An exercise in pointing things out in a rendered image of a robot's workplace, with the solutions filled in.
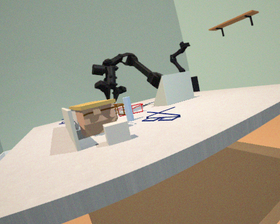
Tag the light blue cylinder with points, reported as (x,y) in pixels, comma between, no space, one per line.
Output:
(128,109)

